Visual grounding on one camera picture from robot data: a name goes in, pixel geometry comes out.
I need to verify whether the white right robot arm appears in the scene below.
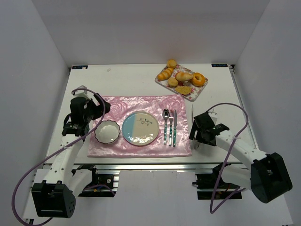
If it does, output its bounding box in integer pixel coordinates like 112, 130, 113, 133
189, 112, 293, 203

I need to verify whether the golden bagel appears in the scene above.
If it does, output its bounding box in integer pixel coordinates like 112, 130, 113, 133
192, 73, 206, 87

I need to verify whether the striped long bread roll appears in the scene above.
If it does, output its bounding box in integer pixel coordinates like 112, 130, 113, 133
157, 68, 174, 81

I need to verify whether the blue and cream plate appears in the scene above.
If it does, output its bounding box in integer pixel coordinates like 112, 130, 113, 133
122, 112, 159, 146

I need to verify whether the floral serving tray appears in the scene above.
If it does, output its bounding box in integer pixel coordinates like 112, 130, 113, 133
155, 64, 208, 102

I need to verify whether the small round muffin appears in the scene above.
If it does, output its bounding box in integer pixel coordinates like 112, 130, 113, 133
167, 77, 178, 87

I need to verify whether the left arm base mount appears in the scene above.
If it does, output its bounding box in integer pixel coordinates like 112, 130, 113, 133
72, 165, 119, 197

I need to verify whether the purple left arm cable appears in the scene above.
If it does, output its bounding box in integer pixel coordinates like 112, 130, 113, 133
11, 88, 105, 226

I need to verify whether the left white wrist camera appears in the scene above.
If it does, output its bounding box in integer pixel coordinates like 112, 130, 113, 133
71, 85, 89, 99

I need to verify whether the knife with teal handle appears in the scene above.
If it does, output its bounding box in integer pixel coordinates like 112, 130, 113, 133
173, 110, 177, 147

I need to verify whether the round bun at tray top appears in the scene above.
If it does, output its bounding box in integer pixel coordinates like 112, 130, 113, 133
166, 59, 177, 69

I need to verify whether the orange striped ring bread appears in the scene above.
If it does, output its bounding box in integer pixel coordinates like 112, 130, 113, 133
175, 72, 193, 81

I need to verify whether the flat seeded bread slice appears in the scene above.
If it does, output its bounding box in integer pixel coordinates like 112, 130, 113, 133
174, 86, 192, 96

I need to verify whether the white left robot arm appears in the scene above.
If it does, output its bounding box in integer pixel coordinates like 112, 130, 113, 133
32, 92, 111, 218

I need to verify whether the fork with teal handle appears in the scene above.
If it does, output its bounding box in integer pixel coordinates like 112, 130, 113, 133
169, 109, 175, 146

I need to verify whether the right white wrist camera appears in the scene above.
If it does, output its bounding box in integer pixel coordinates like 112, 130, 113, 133
208, 111, 218, 118

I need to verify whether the aluminium table frame rail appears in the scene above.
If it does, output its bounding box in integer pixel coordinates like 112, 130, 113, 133
30, 162, 257, 189

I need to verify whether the blue label corner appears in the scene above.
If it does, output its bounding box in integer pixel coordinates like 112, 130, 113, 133
71, 65, 88, 70
211, 63, 228, 68

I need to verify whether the blue label left corner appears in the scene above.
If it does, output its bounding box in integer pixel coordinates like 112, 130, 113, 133
71, 65, 88, 70

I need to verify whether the white scalloped bowl black rim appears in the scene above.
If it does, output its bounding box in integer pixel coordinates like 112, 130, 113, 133
95, 120, 121, 145

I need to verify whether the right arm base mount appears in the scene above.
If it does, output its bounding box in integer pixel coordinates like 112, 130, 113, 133
192, 163, 240, 200

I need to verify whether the pink rose satin placemat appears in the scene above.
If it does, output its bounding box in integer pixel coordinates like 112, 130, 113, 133
87, 95, 192, 158

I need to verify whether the spoon with teal handle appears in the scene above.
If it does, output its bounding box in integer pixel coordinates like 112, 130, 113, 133
162, 109, 169, 145

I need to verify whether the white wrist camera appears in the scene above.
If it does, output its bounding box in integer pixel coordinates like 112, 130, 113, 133
208, 111, 218, 118
71, 85, 89, 99

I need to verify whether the blue label right corner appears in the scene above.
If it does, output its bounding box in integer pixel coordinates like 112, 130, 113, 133
211, 63, 228, 68

